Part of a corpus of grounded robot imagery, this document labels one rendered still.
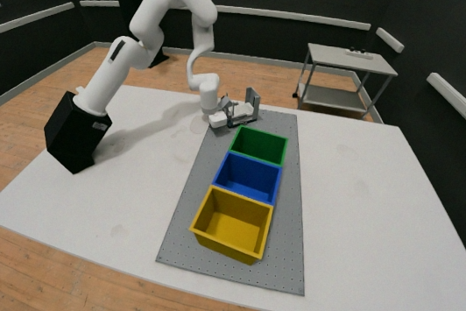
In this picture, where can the green bin with label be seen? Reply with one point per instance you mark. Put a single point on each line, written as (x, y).
(260, 145)

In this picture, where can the yellow recycling bin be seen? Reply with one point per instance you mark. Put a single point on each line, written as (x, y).
(238, 220)

